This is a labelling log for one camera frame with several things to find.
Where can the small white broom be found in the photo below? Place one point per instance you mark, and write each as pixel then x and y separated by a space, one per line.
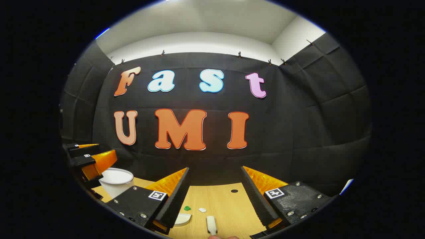
pixel 211 224

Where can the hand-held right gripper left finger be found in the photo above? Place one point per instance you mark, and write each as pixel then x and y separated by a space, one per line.
pixel 176 199

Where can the green paper ball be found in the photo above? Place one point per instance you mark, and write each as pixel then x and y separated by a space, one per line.
pixel 187 208

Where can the white paper ball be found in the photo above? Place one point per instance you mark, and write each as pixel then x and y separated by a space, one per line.
pixel 202 209

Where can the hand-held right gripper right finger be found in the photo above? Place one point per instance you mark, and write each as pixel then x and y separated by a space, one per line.
pixel 257 199

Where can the white ribbed garbage bin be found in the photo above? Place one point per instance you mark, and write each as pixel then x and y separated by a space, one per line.
pixel 114 189

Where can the white plastic dustpan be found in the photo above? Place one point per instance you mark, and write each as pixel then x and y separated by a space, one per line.
pixel 183 219

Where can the wooden desktop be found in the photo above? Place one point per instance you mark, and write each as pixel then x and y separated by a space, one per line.
pixel 225 205

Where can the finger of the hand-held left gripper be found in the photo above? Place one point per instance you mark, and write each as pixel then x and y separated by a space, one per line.
pixel 71 147
pixel 81 161

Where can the row of black backdrop clips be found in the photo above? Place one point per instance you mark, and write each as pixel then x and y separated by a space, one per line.
pixel 239 54

